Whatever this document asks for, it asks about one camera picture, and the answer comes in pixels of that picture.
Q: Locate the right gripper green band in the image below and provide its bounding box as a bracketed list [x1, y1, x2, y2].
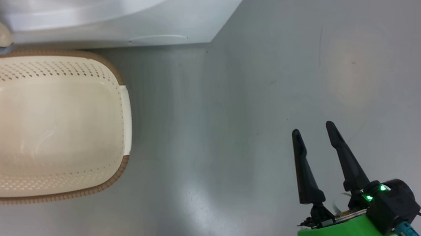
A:
[277, 116, 412, 236]

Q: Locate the white front-load washing machine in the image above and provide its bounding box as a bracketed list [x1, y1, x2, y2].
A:
[0, 0, 256, 76]

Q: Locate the cream perforated laundry basket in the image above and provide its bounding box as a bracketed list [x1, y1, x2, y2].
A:
[0, 39, 144, 224]

